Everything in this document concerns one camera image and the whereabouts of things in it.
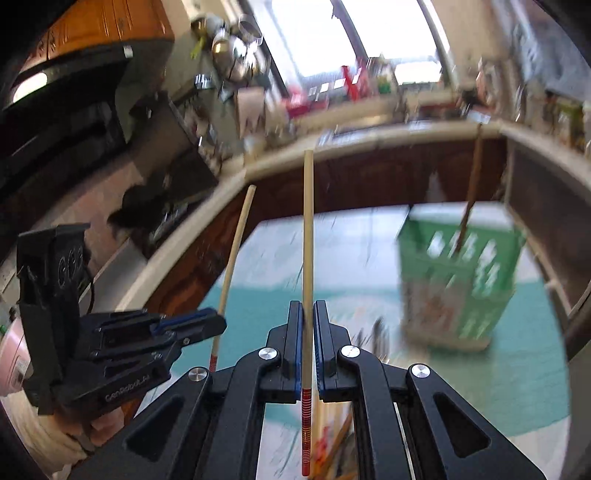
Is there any brown cardboard holder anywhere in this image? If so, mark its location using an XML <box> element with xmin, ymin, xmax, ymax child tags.
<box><xmin>235</xmin><ymin>88</ymin><xmax>269</xmax><ymax>139</ymax></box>

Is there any orange wooden wall cabinet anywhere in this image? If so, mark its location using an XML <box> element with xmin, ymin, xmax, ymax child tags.
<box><xmin>21</xmin><ymin>0</ymin><xmax>176</xmax><ymax>77</ymax></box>

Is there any black kitchen appliance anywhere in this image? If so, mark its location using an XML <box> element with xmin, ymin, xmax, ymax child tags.
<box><xmin>148</xmin><ymin>92</ymin><xmax>220</xmax><ymax>241</ymax></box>

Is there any kitchen window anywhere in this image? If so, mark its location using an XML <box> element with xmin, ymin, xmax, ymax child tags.
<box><xmin>249</xmin><ymin>0</ymin><xmax>446</xmax><ymax>90</ymax></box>

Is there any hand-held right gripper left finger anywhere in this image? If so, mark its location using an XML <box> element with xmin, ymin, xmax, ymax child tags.
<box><xmin>69</xmin><ymin>300</ymin><xmax>306</xmax><ymax>480</ymax></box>

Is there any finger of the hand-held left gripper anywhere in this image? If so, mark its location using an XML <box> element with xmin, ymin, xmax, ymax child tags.
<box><xmin>177</xmin><ymin>324</ymin><xmax>228</xmax><ymax>350</ymax></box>
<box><xmin>154</xmin><ymin>308</ymin><xmax>228</xmax><ymax>336</ymax></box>

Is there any red object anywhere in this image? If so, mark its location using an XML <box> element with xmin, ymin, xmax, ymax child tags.
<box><xmin>339</xmin><ymin>65</ymin><xmax>371</xmax><ymax>101</ymax></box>

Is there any pink container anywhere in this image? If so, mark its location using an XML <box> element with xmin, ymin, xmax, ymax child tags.
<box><xmin>0</xmin><ymin>318</ymin><xmax>34</xmax><ymax>398</ymax></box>

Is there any green plastic utensil holder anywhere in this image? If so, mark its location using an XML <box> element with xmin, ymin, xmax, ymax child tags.
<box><xmin>397</xmin><ymin>203</ymin><xmax>527</xmax><ymax>354</ymax></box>

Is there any black range hood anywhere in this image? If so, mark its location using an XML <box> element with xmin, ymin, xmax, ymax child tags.
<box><xmin>0</xmin><ymin>44</ymin><xmax>171</xmax><ymax>153</ymax></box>

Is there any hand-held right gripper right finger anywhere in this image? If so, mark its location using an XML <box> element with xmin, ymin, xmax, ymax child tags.
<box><xmin>313</xmin><ymin>300</ymin><xmax>548</xmax><ymax>480</ymax></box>

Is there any kitchen countertop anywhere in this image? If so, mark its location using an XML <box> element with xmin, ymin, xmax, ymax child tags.
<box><xmin>113</xmin><ymin>117</ymin><xmax>591</xmax><ymax>315</ymax></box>

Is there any stack of steel pots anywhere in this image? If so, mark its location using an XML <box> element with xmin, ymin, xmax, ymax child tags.
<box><xmin>210</xmin><ymin>14</ymin><xmax>267</xmax><ymax>85</ymax></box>

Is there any red banded wooden chopstick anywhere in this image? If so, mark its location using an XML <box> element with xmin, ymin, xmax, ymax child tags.
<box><xmin>209</xmin><ymin>185</ymin><xmax>257</xmax><ymax>374</ymax></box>
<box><xmin>300</xmin><ymin>150</ymin><xmax>315</xmax><ymax>476</ymax></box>

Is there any person's left hand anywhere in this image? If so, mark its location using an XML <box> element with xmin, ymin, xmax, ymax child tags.
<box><xmin>69</xmin><ymin>406</ymin><xmax>126</xmax><ymax>448</ymax></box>

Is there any long brown wooden utensil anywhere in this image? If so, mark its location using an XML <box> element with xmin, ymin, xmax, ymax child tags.
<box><xmin>455</xmin><ymin>124</ymin><xmax>485</xmax><ymax>257</ymax></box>

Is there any person's left forearm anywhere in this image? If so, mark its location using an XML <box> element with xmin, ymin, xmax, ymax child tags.
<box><xmin>2</xmin><ymin>392</ymin><xmax>93</xmax><ymax>467</ymax></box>

